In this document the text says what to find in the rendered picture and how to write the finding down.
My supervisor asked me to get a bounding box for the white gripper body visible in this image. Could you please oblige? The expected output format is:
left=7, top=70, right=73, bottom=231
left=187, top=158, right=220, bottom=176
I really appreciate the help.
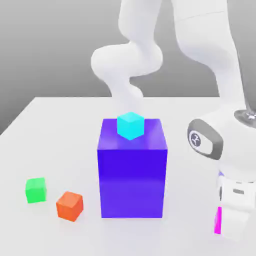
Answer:
left=217, top=177, right=256, bottom=213

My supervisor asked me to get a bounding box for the small magenta cube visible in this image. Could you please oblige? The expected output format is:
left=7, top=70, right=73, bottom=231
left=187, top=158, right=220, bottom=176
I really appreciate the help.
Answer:
left=213, top=206, right=223, bottom=235

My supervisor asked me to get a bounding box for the small cyan cube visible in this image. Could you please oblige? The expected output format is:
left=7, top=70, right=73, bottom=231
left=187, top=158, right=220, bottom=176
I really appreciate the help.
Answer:
left=116, top=111, right=145, bottom=141

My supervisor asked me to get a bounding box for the small orange cube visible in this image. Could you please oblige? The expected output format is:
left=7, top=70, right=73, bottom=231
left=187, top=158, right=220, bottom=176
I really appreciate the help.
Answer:
left=55, top=190, right=84, bottom=223

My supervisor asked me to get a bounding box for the small green cube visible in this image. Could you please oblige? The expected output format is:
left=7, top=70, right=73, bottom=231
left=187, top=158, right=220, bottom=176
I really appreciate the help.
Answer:
left=25, top=177, right=48, bottom=204

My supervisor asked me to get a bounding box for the large purple box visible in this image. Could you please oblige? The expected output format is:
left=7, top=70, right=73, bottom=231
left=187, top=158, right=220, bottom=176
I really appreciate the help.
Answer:
left=96, top=118, right=168, bottom=219

